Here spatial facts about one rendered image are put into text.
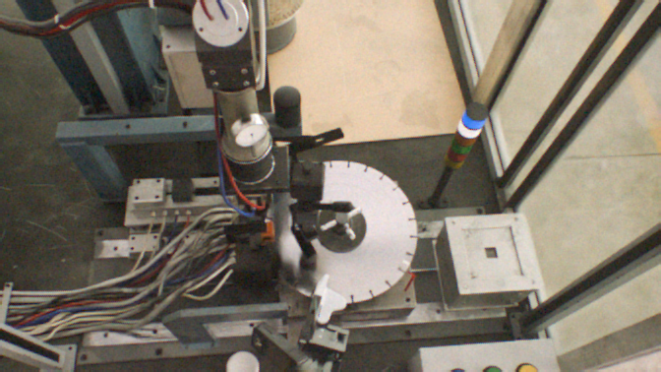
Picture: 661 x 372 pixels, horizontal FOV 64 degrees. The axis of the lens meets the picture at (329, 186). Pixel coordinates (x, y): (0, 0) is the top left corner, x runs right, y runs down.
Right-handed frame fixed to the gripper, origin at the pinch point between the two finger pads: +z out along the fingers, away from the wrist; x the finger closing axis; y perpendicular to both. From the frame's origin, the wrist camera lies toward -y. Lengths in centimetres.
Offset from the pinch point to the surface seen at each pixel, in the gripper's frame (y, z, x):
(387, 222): 9.7, 20.4, 9.1
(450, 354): 28.5, 4.6, -7.8
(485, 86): 28, 68, 30
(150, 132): -44, 17, 18
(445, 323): 29.0, 21.0, -14.0
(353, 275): 5.4, 9.3, 1.7
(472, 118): 20.4, 22.4, 35.6
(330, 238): -1.0, 13.8, 6.0
